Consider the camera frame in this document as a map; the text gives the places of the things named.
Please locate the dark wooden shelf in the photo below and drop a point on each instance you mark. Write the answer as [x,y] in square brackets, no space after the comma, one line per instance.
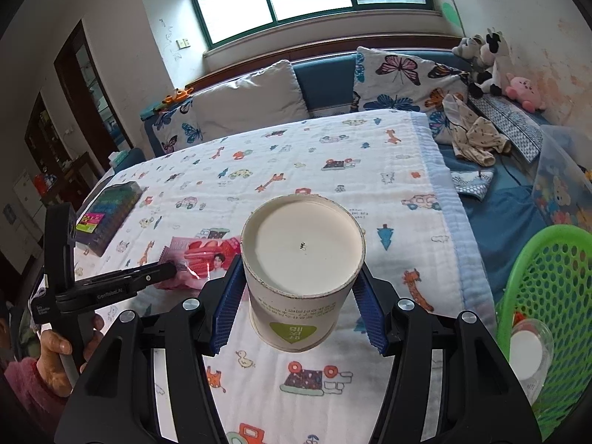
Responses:
[41,148]

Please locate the dark box colourful contents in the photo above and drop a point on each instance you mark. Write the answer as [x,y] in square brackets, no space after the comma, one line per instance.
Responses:
[108,212]

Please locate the green heart wall decoration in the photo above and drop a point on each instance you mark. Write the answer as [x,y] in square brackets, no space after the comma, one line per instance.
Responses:
[451,14]

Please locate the small blue towel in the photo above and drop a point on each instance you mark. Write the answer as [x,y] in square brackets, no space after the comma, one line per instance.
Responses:
[471,185]

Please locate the orange toy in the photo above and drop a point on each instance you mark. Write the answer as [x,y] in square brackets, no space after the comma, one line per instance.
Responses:
[178,96]

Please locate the printed blanket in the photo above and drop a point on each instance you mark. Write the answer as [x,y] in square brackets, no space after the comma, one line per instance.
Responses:
[323,166]

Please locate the wall socket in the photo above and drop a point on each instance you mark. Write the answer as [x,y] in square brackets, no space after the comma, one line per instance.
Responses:
[183,43]

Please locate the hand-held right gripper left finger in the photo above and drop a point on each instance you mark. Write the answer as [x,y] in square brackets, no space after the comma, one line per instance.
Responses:
[226,314]

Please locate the grey pillow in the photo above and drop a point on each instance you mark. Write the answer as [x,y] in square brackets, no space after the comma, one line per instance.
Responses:
[249,101]

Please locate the blue sofa bed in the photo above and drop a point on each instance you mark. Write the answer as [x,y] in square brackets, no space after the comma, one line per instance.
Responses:
[323,83]

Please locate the pink round plush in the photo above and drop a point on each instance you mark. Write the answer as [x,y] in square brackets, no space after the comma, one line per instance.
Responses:
[525,90]

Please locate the black and white cow plush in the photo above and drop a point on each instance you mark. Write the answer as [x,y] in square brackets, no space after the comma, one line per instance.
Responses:
[488,64]

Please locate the small butterfly print pillow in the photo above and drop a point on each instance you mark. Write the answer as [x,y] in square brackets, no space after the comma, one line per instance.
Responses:
[175,129]

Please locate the green tissue box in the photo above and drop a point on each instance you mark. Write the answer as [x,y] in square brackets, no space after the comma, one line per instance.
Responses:
[120,158]

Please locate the pink plastic snack wrapper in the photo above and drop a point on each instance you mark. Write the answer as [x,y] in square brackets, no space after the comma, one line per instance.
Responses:
[199,259]

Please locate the clear plastic storage box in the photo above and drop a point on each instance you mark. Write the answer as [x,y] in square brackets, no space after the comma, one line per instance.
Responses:
[559,180]

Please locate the clear round plastic container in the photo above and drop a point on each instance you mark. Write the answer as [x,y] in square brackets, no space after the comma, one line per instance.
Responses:
[525,351]

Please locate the grey dog plush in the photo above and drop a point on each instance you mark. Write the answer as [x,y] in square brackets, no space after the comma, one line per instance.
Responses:
[467,48]

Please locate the green plastic basket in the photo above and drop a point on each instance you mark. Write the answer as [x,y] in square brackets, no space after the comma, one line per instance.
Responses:
[506,296]

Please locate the person's left hand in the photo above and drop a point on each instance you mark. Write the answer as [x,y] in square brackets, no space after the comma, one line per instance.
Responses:
[55,347]

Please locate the dark wooden cabinet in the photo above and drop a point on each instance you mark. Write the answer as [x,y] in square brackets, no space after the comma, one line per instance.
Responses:
[69,69]

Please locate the beige printed garment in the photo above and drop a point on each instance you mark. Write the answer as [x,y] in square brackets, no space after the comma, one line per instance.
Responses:
[481,138]

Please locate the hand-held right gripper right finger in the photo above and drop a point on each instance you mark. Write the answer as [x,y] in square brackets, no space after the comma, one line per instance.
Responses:
[370,314]

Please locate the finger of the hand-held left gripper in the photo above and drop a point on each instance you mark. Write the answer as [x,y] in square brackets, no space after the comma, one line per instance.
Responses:
[148,273]

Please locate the large butterfly print pillow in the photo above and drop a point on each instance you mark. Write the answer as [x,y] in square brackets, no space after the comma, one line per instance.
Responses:
[393,83]

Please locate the blue and white patterned cloth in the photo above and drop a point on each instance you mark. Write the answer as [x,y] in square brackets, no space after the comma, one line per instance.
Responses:
[518,125]

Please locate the person's left forearm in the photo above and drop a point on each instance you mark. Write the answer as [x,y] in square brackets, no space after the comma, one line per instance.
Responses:
[27,388]

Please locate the white paper cup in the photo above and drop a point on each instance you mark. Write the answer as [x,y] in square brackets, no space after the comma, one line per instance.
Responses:
[300,249]

